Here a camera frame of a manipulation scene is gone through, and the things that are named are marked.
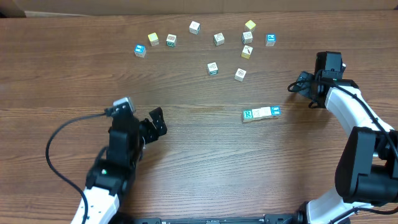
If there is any blue T umbrella block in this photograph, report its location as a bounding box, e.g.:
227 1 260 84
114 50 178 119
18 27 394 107
271 106 281 116

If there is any plain white wooden block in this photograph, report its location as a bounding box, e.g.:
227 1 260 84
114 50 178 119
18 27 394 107
261 107 272 118

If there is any green R letter block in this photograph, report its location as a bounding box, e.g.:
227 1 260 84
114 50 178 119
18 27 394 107
242 110 254 123

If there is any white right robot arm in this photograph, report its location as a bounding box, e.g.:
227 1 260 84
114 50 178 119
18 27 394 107
287 51 397 223

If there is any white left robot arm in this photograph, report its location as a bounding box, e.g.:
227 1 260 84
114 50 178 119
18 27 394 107
72 107 167 223

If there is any blue P letter block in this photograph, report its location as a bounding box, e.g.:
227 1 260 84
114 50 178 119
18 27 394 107
266 34 276 47

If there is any blue top block left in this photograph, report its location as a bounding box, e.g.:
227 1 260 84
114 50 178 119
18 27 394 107
134 44 146 58

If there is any green edged picture block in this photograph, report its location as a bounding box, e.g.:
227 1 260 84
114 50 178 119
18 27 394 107
207 62 218 75

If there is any white picture block lower right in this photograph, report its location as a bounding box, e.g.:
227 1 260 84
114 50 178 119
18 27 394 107
234 68 246 82

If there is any white picture block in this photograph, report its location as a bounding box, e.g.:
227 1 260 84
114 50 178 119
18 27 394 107
242 31 253 44
234 68 246 82
213 32 225 46

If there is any yellow block red picture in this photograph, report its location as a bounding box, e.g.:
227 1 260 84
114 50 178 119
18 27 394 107
241 45 253 59

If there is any yellow top block left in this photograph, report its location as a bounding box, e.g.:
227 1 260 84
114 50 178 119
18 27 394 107
148 32 159 47

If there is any green B picture block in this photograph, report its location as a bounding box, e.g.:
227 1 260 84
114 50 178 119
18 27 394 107
166 34 177 47

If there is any yellow top block right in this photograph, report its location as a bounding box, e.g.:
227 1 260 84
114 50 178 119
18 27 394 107
244 20 256 32

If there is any white butterfly block top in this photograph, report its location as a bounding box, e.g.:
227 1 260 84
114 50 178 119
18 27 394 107
189 21 200 35

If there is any white picture block centre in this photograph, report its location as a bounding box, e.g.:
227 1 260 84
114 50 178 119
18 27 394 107
213 32 225 46

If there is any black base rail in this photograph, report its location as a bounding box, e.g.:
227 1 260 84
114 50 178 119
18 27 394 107
131 212 307 224

